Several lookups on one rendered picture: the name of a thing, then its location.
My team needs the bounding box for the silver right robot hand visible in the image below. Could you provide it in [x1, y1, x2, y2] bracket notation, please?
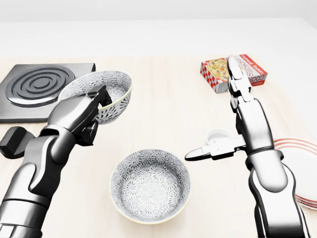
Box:
[185, 55, 275, 161]

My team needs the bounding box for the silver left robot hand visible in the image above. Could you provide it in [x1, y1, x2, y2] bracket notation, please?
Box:
[47, 85, 112, 146]

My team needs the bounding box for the black white patterned bowl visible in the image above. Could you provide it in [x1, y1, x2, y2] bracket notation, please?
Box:
[57, 70, 133, 125]
[109, 148, 192, 225]

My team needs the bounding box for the flat dark stove plate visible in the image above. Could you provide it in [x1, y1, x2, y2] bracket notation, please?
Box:
[0, 63, 97, 124]

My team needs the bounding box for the white plate with red rings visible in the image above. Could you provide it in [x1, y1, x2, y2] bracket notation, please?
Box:
[272, 137, 317, 211]

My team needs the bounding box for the small white cup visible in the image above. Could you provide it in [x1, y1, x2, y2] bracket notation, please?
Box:
[206, 128, 234, 146]

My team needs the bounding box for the red white cookie box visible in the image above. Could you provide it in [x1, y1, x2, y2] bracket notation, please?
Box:
[200, 54, 268, 94]

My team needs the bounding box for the round black stove knob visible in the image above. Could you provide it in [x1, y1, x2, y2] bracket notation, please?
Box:
[0, 126, 35, 160]

